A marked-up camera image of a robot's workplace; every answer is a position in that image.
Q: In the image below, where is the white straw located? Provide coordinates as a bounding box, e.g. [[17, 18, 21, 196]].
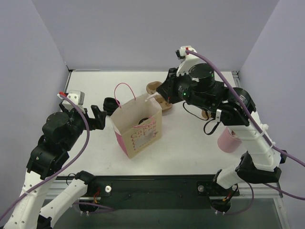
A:
[[145, 93, 158, 102]]

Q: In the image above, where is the stack of brown paper cups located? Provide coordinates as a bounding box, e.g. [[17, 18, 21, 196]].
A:
[[202, 110, 211, 120]]

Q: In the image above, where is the cream and pink paper bag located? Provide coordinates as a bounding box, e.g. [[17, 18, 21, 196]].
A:
[[110, 94, 162, 159]]

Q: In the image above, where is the black cup lid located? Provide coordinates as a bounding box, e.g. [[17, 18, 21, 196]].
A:
[[138, 117, 150, 125]]

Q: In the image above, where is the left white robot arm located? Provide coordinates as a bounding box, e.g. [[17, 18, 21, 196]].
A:
[[3, 105, 107, 229]]

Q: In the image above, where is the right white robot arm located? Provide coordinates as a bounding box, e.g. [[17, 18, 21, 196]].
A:
[[156, 63, 286, 195]]

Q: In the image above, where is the brown pulp cup carrier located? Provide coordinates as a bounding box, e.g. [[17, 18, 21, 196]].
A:
[[146, 81, 173, 112]]

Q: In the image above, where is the stack of black lids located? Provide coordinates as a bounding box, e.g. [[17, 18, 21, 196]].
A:
[[103, 97, 120, 116]]

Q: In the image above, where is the pink cup with straws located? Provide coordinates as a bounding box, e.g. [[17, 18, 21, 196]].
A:
[[217, 127, 241, 153]]

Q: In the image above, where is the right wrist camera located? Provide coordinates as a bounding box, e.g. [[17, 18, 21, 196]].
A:
[[176, 46, 200, 77]]

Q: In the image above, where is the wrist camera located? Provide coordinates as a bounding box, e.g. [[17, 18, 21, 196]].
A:
[[176, 46, 200, 77], [57, 90, 85, 113]]

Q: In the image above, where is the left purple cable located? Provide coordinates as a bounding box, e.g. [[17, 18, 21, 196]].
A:
[[0, 94, 117, 222]]

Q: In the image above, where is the purple cable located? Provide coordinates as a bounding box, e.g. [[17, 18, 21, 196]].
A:
[[0, 94, 117, 222], [185, 49, 305, 217]]

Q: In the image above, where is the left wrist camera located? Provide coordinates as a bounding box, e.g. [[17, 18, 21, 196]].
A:
[[57, 90, 85, 113]]

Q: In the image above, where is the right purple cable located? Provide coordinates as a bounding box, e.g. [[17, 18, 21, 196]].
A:
[[185, 49, 305, 217]]

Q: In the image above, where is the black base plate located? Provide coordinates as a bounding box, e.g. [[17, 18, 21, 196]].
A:
[[78, 175, 240, 210]]

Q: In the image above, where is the aluminium frame rail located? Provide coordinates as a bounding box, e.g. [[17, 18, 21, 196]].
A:
[[231, 71, 283, 198]]

